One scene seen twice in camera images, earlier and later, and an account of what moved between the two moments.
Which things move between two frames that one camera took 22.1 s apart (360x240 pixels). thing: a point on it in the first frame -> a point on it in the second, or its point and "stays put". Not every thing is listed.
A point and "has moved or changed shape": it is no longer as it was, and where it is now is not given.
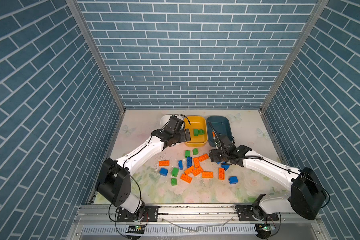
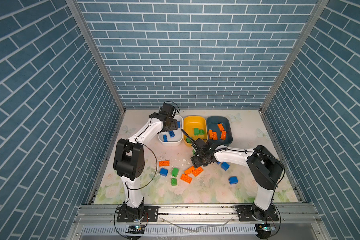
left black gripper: [183, 136] -> [173, 124]
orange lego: [197, 171] stays put
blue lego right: [225, 166] stays put
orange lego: [163, 163] stays put
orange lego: [221, 174] -> [212, 135]
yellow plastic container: [198, 131] stays put
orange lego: [207, 174] has moved or changed shape
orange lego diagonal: [190, 169] stays put
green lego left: [175, 171] stays put
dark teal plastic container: [222, 125] stays put
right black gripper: [212, 155] -> [194, 161]
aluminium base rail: [100, 222] stays put
